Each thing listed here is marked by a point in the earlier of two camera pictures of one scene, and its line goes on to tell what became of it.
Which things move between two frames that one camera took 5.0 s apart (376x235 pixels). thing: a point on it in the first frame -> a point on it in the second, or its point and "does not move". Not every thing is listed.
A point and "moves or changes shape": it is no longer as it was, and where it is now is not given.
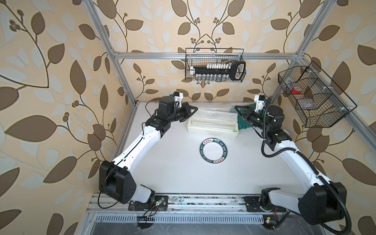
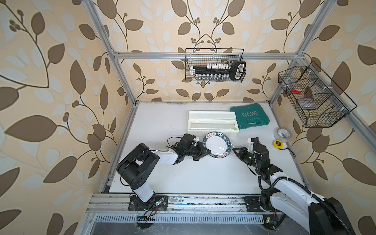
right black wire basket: (320, 102) does not move
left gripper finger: (189, 107) -> (203, 152)
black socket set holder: (219, 72) does not move
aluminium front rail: (184, 203) does not move
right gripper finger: (243, 110) -> (244, 155)
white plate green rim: (213, 150) moves or changes shape
